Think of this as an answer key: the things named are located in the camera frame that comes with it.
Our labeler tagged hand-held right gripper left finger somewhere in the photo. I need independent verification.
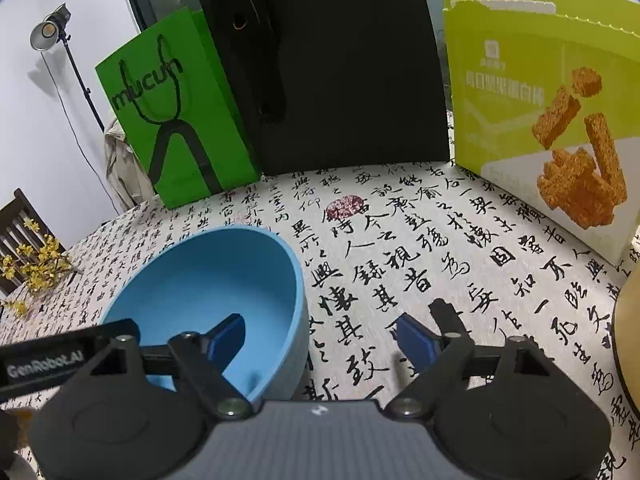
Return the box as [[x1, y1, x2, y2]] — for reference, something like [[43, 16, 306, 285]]
[[75, 312, 253, 420]]

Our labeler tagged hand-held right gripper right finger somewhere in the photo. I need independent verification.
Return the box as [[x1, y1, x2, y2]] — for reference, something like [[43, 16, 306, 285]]
[[390, 299, 566, 420]]

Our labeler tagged blue bowl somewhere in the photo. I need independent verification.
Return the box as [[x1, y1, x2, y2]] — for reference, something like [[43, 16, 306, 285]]
[[100, 227, 310, 403]]

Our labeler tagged cream plate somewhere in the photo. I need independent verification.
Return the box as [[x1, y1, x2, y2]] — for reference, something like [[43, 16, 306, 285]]
[[611, 267, 640, 411]]

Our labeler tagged calligraphy print tablecloth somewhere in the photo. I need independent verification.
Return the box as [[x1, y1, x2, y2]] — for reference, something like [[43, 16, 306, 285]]
[[0, 160, 640, 480]]

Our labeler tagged yellow flower branch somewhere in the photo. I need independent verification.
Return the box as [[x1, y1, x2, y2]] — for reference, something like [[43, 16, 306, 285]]
[[0, 217, 76, 317]]

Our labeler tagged dark wooden chair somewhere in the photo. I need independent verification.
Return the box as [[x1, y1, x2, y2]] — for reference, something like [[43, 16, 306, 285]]
[[0, 188, 68, 296]]

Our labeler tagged beige jacket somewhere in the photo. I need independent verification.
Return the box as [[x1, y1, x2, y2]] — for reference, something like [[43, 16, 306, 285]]
[[102, 122, 156, 211]]

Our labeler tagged yellow-green snack box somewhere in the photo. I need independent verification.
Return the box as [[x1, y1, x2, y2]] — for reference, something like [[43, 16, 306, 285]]
[[442, 0, 640, 267]]

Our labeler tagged green paper bag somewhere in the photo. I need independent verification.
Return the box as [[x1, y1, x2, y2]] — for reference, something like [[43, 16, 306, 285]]
[[95, 6, 262, 211]]

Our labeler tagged black paper bag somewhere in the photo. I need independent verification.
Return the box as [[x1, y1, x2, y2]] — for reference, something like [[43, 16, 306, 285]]
[[192, 0, 448, 177]]

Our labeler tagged studio light on stand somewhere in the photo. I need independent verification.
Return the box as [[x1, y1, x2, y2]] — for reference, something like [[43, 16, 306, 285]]
[[29, 2, 108, 133]]

